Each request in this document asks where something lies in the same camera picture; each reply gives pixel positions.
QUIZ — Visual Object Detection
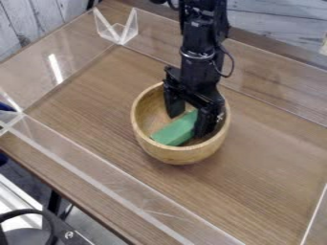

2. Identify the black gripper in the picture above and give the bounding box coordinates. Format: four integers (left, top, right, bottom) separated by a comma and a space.
162, 49, 224, 138

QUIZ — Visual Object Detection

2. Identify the green rectangular block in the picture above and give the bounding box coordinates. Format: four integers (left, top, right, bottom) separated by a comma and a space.
150, 110, 197, 146

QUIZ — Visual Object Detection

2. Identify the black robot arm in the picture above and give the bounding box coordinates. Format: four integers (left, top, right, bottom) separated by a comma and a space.
149, 0, 235, 138

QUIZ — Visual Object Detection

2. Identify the brown wooden bowl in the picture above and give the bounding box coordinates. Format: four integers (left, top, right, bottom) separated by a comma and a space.
130, 83, 231, 166

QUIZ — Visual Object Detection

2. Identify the clear acrylic tray barrier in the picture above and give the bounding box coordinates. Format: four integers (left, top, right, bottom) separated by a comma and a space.
0, 2, 327, 245

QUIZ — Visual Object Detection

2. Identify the blue object at edge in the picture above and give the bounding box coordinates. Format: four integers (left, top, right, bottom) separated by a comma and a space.
0, 101, 17, 167

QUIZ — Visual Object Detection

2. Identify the black table leg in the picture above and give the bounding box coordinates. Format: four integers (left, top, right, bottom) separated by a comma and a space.
46, 190, 62, 214

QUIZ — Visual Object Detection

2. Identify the black cable loop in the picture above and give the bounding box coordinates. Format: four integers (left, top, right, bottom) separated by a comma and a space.
0, 209, 60, 245

